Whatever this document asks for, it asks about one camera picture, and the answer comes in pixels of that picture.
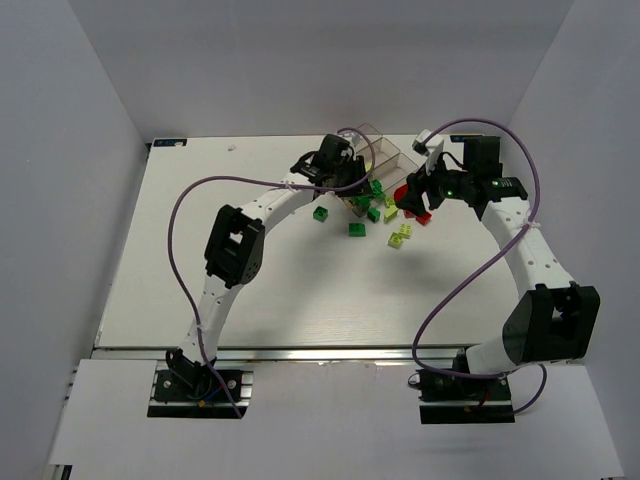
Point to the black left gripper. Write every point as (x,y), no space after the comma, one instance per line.
(357,178)

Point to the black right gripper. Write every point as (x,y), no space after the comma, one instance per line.
(422,185)

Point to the green stepped lego brick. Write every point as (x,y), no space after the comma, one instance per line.
(377,190)

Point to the red flower toy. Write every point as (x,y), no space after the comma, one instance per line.
(400,193)

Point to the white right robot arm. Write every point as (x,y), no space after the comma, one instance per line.
(555,316)

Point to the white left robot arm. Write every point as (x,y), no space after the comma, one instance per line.
(234,250)

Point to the red lego brick right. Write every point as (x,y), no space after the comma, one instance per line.
(423,220)

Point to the lime lego brick upper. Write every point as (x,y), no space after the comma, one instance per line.
(390,202)

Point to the lime lego brick lower right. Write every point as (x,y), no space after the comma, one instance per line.
(405,231)

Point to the dark green brick on table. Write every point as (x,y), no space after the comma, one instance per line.
(373,215)

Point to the green lego brick middle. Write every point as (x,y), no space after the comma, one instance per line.
(361,203)

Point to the clear three-compartment organizer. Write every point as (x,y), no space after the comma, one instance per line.
(384,161)

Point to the green square lego brick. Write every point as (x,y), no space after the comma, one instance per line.
(320,214)

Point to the green flat lego brick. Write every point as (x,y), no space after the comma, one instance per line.
(357,230)

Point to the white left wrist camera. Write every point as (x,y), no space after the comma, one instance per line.
(351,135)

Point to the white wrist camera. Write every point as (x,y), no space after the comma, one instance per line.
(351,135)
(430,146)

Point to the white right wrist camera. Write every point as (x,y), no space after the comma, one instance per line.
(430,146)

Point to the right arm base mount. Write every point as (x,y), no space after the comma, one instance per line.
(445,400)

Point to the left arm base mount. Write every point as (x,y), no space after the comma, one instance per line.
(171,398)

